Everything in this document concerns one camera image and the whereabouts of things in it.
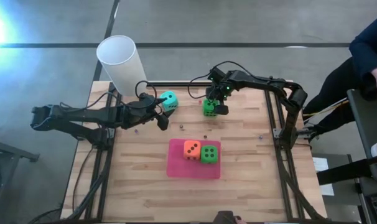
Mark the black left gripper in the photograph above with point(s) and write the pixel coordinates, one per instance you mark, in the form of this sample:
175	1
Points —
135	115

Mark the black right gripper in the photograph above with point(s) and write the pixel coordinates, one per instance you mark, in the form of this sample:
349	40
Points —
230	82

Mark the large cyan foam die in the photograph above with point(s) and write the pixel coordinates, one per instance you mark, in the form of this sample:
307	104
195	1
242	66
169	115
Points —
170	102

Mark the large green foam die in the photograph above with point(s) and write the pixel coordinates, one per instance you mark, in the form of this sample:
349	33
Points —
209	154
208	109

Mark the large orange foam die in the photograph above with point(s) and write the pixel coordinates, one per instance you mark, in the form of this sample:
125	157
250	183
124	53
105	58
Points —
192	150

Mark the pink translucent plastic bin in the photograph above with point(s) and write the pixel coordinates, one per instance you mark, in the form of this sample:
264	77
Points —
182	168

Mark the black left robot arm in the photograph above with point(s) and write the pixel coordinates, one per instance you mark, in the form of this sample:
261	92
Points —
82	116

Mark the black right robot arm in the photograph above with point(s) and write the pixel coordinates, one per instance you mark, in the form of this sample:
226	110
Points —
263	82

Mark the white shade table lamp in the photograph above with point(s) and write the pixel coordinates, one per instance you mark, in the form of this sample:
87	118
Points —
120	65

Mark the person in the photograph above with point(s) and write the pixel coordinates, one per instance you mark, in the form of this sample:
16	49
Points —
226	217
362	46

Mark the white paper sheet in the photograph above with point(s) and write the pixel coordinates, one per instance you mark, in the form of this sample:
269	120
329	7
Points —
323	174

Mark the black flat beam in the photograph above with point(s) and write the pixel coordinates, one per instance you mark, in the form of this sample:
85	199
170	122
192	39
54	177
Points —
341	169

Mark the dark grey desk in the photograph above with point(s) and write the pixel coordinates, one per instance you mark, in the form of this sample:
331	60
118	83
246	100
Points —
362	124

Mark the black metal stand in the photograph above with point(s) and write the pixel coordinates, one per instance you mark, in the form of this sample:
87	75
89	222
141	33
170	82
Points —
8	152

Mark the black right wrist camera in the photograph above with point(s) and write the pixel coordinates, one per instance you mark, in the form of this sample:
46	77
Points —
211	93

